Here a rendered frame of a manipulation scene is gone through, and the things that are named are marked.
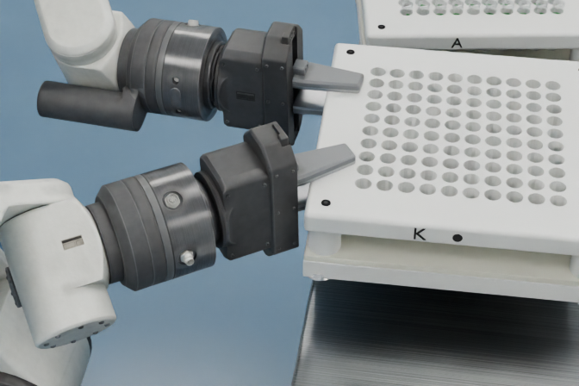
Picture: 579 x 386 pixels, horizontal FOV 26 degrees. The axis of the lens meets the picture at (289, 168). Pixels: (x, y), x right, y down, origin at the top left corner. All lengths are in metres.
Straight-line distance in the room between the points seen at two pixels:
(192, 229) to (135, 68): 0.22
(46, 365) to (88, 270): 0.40
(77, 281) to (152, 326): 1.31
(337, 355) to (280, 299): 1.25
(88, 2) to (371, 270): 0.37
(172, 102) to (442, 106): 0.24
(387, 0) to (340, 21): 1.68
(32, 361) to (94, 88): 0.32
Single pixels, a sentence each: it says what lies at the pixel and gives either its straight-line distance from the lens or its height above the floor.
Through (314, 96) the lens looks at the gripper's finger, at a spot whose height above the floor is 0.97.
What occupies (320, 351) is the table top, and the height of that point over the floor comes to 0.87.
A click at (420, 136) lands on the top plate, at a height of 0.99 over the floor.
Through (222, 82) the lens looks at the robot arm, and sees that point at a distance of 1.13.
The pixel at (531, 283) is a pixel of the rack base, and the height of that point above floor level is 0.93.
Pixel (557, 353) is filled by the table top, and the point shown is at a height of 0.87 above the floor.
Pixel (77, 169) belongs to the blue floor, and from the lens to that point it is 2.61.
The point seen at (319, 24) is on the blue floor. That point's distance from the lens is 3.00.
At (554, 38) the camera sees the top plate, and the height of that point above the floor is 0.93.
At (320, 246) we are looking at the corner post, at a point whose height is 0.95.
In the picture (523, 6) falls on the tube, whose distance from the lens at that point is 1.33.
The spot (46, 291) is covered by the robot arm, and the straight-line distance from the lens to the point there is 0.96.
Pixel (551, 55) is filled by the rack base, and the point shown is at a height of 0.89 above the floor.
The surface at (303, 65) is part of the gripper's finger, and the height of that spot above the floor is 1.00.
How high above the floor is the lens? 1.65
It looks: 40 degrees down
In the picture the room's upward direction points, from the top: straight up
